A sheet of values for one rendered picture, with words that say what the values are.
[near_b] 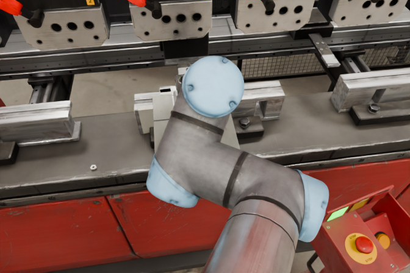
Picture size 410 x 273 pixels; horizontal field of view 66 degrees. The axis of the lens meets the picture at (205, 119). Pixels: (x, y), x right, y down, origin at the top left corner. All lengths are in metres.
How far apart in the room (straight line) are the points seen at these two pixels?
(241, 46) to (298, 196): 0.73
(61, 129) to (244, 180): 0.60
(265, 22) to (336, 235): 0.54
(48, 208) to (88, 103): 1.39
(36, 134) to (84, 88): 1.53
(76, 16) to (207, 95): 0.34
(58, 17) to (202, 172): 0.40
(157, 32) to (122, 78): 1.79
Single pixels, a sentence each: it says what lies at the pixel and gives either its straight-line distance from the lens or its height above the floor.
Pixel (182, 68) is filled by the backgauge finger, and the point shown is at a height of 1.00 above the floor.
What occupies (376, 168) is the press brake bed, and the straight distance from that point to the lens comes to 1.07.
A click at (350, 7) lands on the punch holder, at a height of 1.22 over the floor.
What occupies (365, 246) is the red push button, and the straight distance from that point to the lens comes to 0.86.
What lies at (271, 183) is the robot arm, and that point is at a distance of 0.36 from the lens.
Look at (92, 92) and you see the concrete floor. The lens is 2.36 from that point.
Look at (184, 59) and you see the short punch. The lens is 0.73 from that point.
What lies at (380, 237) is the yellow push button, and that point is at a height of 0.73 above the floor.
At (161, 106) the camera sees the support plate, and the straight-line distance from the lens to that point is 0.75.
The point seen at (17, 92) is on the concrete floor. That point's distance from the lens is 2.59.
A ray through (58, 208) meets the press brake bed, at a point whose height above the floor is 0.74.
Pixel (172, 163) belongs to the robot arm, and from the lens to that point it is 0.39.
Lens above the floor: 1.54
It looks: 49 degrees down
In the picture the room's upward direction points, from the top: straight up
